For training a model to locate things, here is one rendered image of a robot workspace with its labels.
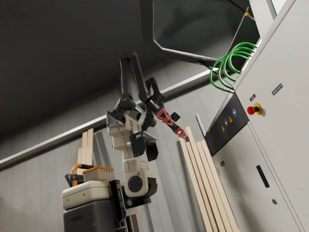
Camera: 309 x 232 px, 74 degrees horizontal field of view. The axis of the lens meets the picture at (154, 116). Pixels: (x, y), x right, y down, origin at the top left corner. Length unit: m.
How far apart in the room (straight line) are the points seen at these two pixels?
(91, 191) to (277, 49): 1.19
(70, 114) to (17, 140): 1.54
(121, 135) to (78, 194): 0.48
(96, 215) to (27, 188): 4.00
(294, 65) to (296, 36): 0.08
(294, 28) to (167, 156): 3.05
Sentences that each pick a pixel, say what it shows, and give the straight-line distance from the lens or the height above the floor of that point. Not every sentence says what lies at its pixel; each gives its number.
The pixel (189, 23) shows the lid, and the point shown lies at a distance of 1.78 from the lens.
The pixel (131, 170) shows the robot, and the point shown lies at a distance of 1.43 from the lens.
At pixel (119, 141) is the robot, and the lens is 1.54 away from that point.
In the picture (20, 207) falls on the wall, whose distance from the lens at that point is 5.38.
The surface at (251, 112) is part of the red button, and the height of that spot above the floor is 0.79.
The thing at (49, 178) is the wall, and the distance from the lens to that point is 4.89.
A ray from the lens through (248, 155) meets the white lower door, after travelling 1.14.
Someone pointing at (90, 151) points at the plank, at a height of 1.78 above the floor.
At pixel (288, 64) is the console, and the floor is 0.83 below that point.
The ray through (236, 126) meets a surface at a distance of 1.16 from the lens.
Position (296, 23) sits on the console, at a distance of 0.76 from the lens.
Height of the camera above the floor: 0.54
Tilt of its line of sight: 24 degrees up
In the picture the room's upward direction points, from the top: 16 degrees counter-clockwise
